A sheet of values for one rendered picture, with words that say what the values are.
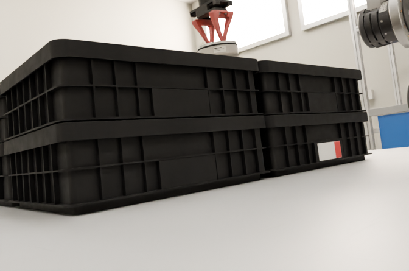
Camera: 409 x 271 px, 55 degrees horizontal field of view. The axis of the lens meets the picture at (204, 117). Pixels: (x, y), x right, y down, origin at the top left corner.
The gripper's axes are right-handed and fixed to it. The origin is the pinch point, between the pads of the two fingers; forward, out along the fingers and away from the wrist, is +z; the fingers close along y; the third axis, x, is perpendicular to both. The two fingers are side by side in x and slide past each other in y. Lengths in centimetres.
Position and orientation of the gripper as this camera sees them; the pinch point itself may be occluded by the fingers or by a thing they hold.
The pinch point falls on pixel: (216, 41)
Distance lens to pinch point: 101.1
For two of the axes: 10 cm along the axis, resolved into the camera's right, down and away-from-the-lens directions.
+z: 1.7, 9.9, -0.1
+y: 6.1, -1.1, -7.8
